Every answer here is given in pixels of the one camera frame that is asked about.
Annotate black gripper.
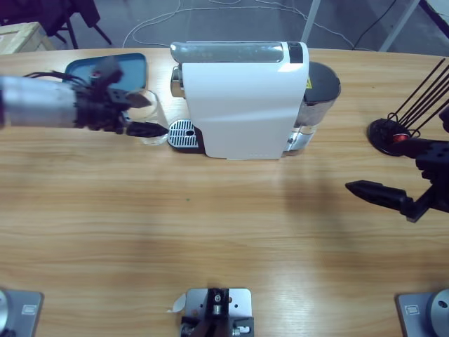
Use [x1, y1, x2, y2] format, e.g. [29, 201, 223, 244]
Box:
[75, 87, 169, 138]
[345, 138, 449, 223]

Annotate clear drinking glass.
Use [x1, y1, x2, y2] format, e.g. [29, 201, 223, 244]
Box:
[131, 89, 169, 145]

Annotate grey coffee machine lever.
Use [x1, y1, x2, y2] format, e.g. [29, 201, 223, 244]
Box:
[170, 41, 286, 65]

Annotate white capsule coffee machine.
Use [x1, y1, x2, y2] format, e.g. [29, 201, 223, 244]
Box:
[166, 41, 310, 161]

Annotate black capsule holder with rods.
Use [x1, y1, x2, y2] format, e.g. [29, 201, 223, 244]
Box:
[367, 58, 449, 155]

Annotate blue plastic tray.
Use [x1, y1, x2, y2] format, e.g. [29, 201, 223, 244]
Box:
[65, 53, 149, 93]

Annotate black drip tray metal grille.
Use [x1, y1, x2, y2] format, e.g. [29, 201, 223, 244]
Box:
[166, 119, 206, 155]

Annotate clear water tank black lid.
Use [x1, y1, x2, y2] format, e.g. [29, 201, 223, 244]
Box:
[286, 61, 342, 155]

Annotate wooden crate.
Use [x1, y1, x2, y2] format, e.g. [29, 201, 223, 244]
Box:
[0, 21, 57, 55]

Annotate white paper tag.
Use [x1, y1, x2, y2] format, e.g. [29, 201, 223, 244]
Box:
[166, 293, 187, 314]

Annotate white floor cable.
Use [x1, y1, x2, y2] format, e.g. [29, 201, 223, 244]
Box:
[121, 0, 355, 49]

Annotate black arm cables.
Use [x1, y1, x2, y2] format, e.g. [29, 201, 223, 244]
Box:
[22, 70, 91, 88]

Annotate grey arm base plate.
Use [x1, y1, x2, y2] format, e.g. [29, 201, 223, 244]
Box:
[0, 288, 45, 337]
[396, 288, 449, 337]

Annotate black floor cable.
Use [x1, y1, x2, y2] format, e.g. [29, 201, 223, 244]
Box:
[350, 0, 394, 51]

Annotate white metal frame leg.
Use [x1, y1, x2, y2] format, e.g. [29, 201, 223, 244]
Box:
[378, 0, 421, 53]
[300, 0, 322, 45]

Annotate dark frame bar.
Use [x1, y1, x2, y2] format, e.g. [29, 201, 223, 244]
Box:
[419, 0, 449, 36]

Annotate grey camera mount black post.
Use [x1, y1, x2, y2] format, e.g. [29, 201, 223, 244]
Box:
[179, 287, 255, 337]

